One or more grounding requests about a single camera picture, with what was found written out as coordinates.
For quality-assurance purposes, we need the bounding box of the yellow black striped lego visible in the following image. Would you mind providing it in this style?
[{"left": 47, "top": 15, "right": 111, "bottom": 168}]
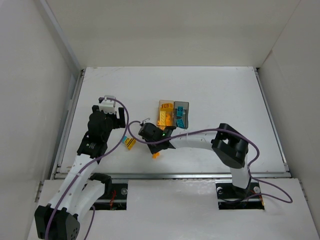
[{"left": 124, "top": 138, "right": 136, "bottom": 150}]

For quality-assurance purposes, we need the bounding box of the yellow lego plate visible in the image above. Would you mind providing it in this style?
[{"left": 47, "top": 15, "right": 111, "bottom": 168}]
[{"left": 157, "top": 110, "right": 166, "bottom": 126}]

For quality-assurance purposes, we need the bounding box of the small teal yellow lego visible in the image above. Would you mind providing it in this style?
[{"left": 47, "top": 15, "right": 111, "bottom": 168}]
[{"left": 122, "top": 136, "right": 128, "bottom": 143}]

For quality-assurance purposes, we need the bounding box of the orange curved lego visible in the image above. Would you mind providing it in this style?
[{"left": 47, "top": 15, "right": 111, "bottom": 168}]
[{"left": 152, "top": 152, "right": 160, "bottom": 159}]

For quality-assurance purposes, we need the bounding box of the yellow lego brick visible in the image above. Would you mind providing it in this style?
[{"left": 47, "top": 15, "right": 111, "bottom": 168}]
[{"left": 160, "top": 102, "right": 174, "bottom": 112}]

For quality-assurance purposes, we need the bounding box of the teal lego brick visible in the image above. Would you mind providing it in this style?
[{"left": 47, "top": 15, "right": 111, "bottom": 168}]
[{"left": 175, "top": 106, "right": 184, "bottom": 118}]

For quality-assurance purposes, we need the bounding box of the orange lego cluster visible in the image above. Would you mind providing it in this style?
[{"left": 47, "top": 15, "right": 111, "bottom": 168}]
[{"left": 164, "top": 114, "right": 173, "bottom": 126}]

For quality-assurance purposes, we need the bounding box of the teal lego creature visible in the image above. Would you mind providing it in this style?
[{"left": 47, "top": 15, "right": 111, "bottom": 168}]
[{"left": 176, "top": 118, "right": 186, "bottom": 129}]

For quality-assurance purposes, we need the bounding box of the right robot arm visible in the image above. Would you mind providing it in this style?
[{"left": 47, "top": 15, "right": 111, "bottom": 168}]
[{"left": 138, "top": 123, "right": 251, "bottom": 199}]

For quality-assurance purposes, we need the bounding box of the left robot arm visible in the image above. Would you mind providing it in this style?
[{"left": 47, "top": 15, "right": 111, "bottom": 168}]
[{"left": 34, "top": 104, "right": 129, "bottom": 240}]

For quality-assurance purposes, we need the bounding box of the amber transparent container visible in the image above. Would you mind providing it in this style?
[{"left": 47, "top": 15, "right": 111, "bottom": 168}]
[{"left": 157, "top": 100, "right": 174, "bottom": 130}]

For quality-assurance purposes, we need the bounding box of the grey transparent container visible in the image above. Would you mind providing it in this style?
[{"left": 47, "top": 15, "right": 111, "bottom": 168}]
[{"left": 173, "top": 101, "right": 189, "bottom": 130}]

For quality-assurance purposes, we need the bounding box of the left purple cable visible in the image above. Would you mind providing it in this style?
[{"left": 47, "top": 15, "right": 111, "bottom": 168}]
[{"left": 44, "top": 97, "right": 130, "bottom": 240}]

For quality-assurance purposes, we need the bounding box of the purple cable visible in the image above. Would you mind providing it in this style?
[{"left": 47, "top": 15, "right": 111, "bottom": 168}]
[
  {"left": 127, "top": 120, "right": 294, "bottom": 204},
  {"left": 44, "top": 97, "right": 130, "bottom": 240}
]

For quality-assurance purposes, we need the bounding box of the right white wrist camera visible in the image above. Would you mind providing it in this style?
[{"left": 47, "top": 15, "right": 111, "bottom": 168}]
[{"left": 140, "top": 117, "right": 151, "bottom": 126}]

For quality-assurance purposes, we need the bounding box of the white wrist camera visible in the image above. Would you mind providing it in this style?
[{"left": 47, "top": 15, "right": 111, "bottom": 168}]
[
  {"left": 140, "top": 117, "right": 151, "bottom": 126},
  {"left": 98, "top": 95, "right": 116, "bottom": 115}
]

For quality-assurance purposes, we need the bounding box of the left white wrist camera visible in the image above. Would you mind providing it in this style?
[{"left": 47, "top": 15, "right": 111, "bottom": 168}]
[{"left": 98, "top": 95, "right": 116, "bottom": 115}]

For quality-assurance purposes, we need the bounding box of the aluminium rail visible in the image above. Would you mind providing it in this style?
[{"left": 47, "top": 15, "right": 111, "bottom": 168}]
[{"left": 47, "top": 162, "right": 292, "bottom": 180}]

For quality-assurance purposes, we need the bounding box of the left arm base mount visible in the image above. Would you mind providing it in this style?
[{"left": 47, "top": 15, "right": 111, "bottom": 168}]
[{"left": 93, "top": 183, "right": 128, "bottom": 211}]

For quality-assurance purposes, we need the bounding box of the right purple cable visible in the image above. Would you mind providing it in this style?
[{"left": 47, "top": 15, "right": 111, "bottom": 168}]
[{"left": 127, "top": 120, "right": 294, "bottom": 204}]

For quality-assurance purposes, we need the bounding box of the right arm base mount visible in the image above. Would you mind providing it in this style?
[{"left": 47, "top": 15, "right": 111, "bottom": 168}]
[{"left": 215, "top": 182, "right": 265, "bottom": 210}]

